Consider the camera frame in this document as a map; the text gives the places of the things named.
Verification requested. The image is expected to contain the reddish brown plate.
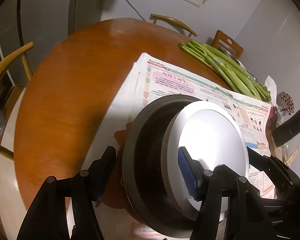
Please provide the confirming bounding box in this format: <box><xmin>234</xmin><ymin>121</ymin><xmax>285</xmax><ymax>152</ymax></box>
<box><xmin>100</xmin><ymin>122</ymin><xmax>132</xmax><ymax>211</ymax></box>

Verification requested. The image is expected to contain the wooden clothespin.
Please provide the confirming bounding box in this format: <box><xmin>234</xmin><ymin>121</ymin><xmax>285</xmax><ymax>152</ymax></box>
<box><xmin>286</xmin><ymin>144</ymin><xmax>300</xmax><ymax>167</ymax></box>

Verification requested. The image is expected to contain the black thermos bottle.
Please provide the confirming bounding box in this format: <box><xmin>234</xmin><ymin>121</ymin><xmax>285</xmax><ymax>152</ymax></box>
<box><xmin>272</xmin><ymin>110</ymin><xmax>300</xmax><ymax>147</ymax></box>

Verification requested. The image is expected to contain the leopard print pouch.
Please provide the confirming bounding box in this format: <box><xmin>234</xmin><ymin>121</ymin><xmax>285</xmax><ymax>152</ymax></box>
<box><xmin>279</xmin><ymin>92</ymin><xmax>294</xmax><ymax>115</ymax></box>

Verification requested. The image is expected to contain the green celery bunch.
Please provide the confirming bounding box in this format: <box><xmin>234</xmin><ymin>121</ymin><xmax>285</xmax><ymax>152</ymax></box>
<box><xmin>179</xmin><ymin>40</ymin><xmax>271</xmax><ymax>103</ymax></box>

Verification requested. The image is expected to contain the printed newspaper sheet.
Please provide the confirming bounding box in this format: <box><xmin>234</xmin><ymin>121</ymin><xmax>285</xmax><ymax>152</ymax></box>
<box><xmin>81</xmin><ymin>52</ymin><xmax>277</xmax><ymax>240</ymax></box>

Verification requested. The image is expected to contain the red tissue pack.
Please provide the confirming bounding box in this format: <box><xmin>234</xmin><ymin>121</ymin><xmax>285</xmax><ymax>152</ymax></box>
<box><xmin>264</xmin><ymin>76</ymin><xmax>277</xmax><ymax>119</ymax></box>

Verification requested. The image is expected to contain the light wooden armchair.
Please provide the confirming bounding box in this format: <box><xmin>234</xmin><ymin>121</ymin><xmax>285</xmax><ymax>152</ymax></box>
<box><xmin>0</xmin><ymin>41</ymin><xmax>35</xmax><ymax>162</ymax></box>

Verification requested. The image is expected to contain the stainless steel mixing bowl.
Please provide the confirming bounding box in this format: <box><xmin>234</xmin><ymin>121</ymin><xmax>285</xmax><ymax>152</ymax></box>
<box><xmin>218</xmin><ymin>45</ymin><xmax>248</xmax><ymax>72</ymax></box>

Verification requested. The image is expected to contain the grey refrigerator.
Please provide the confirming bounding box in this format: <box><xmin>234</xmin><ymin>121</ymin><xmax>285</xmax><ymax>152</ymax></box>
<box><xmin>0</xmin><ymin>0</ymin><xmax>104</xmax><ymax>72</ymax></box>

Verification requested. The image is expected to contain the black power cable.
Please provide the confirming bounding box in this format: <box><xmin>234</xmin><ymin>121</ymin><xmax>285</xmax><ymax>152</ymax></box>
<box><xmin>111</xmin><ymin>0</ymin><xmax>147</xmax><ymax>22</ymax></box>

